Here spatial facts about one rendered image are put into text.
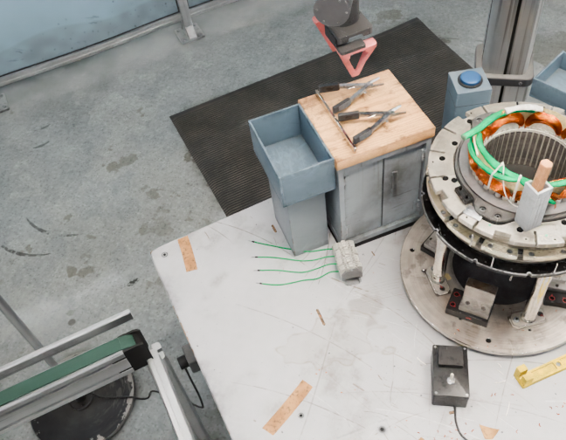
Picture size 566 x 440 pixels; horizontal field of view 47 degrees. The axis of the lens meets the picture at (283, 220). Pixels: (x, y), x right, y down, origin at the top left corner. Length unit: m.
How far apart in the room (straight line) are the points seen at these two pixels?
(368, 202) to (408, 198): 0.10
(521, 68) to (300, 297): 0.72
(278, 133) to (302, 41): 1.96
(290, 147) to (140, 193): 1.44
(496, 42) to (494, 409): 0.78
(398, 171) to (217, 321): 0.47
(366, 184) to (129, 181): 1.62
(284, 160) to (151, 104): 1.82
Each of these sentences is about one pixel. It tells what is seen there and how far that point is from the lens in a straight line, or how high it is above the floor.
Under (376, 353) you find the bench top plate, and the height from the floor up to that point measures 0.78.
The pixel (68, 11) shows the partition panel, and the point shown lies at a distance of 3.18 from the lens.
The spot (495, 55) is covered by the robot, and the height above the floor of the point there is 0.97.
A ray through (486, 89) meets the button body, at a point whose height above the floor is 1.03.
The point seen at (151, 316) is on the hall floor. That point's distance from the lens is 2.32.
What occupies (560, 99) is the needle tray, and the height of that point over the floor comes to 1.05.
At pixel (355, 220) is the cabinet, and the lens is 1.34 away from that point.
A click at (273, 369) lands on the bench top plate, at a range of 1.27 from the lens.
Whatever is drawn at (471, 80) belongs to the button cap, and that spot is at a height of 1.04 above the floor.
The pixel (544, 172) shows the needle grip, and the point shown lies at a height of 1.22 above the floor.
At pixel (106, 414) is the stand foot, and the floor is 0.02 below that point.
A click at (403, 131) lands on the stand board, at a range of 1.22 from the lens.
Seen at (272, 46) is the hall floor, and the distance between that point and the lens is 3.24.
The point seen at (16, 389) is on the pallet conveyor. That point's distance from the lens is 1.43.
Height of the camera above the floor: 1.92
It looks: 51 degrees down
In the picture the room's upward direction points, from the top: 9 degrees counter-clockwise
